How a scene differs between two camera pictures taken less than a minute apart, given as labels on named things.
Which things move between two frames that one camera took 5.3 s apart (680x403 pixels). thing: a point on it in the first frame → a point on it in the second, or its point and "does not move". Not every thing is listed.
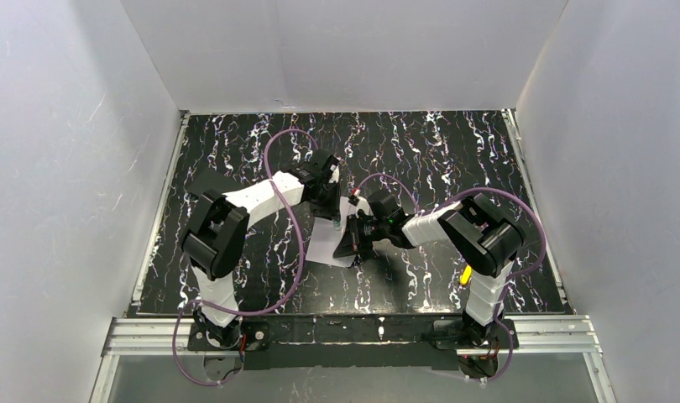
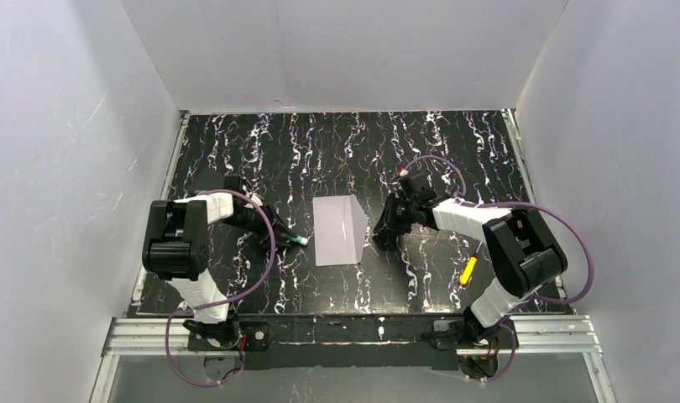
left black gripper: x=326 y=206 → x=269 y=229
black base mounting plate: x=352 y=342 does not move
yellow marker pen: x=466 y=275 does not move
